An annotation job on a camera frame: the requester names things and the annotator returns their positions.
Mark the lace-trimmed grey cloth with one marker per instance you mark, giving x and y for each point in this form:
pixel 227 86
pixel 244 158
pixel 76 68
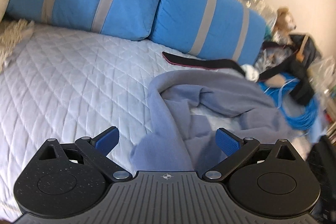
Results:
pixel 13 37

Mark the blue-grey fleece pants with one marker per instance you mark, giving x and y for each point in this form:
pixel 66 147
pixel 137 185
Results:
pixel 210 113

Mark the tan leather tag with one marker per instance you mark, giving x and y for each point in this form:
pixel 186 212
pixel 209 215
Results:
pixel 302 49

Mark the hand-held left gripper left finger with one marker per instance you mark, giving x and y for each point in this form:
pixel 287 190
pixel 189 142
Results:
pixel 106 142

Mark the tan teddy bear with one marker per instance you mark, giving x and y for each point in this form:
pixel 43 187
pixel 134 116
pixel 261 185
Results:
pixel 284 22

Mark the white sock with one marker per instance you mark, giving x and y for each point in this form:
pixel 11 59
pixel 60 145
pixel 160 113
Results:
pixel 250 72

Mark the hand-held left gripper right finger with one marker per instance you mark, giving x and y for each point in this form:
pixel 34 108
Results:
pixel 227 143

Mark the grey quilted bedspread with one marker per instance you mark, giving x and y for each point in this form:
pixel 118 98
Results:
pixel 65 87

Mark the black pink-trimmed band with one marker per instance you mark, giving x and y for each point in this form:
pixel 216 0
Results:
pixel 199 62

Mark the black jacket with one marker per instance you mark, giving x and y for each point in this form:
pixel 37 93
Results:
pixel 304 77

